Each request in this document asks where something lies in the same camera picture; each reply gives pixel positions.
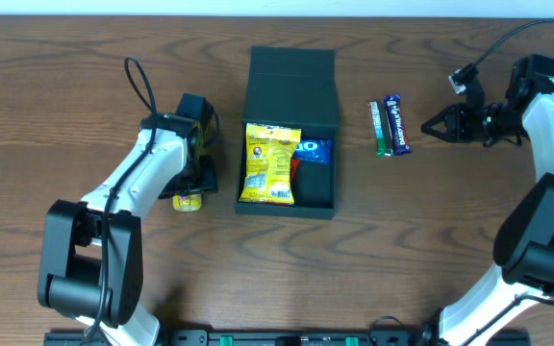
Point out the black mounting rail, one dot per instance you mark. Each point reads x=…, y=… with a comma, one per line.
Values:
x=204, y=338

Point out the dark green gift box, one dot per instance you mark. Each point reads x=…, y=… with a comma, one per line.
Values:
x=296, y=88

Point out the yellow candy bag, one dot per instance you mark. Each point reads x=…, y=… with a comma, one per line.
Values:
x=268, y=154

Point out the blue Oreo cookie pack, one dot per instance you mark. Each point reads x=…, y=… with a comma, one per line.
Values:
x=315, y=150

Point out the yellow Mentos bottle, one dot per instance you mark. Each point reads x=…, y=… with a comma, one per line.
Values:
x=188, y=203

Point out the green white chocolate bar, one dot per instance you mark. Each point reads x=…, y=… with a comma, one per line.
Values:
x=381, y=132

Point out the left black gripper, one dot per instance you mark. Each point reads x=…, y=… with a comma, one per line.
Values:
x=196, y=182

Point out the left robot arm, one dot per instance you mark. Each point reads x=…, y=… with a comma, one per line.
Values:
x=91, y=266

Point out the Dairy Milk chocolate bar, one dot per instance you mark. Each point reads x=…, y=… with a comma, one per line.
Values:
x=399, y=137

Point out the red Hacks candy bag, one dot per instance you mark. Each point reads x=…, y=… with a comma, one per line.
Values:
x=294, y=164

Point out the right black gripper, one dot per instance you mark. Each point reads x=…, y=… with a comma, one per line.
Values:
x=461, y=121

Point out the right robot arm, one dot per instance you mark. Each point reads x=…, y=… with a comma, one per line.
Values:
x=522, y=273

